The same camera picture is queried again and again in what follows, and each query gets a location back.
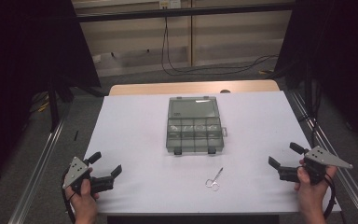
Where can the wooden table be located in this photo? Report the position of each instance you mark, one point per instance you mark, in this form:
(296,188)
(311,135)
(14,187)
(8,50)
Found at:
(167,88)

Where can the aluminium rail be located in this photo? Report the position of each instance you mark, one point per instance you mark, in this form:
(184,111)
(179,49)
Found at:
(35,174)
(341,174)

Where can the person's left hand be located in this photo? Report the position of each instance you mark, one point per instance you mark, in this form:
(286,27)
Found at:
(84,202)

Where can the white table mat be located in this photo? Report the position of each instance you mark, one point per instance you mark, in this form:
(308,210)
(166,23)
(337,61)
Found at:
(143,130)

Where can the white wall socket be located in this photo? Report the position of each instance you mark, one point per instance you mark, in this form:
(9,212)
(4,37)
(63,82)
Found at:
(170,3)

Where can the person's right hand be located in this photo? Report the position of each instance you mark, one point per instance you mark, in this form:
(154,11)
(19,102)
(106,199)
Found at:
(311,194)

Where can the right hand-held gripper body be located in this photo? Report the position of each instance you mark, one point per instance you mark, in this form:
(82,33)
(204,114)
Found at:
(318,158)

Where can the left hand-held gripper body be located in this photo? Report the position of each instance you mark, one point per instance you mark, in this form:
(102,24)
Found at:
(76,169)

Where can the black horizontal bar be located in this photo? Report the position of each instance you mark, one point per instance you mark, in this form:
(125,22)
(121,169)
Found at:
(183,12)

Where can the small metal scissors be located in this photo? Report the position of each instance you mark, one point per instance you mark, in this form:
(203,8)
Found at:
(213,181)

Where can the black curtain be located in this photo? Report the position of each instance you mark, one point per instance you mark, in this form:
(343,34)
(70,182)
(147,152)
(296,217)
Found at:
(338,53)
(18,62)

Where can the small black floor piece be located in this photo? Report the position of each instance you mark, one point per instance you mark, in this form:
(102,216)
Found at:
(75,135)

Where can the clear plastic compartment box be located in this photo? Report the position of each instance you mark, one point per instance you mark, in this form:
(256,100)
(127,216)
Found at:
(195,125)

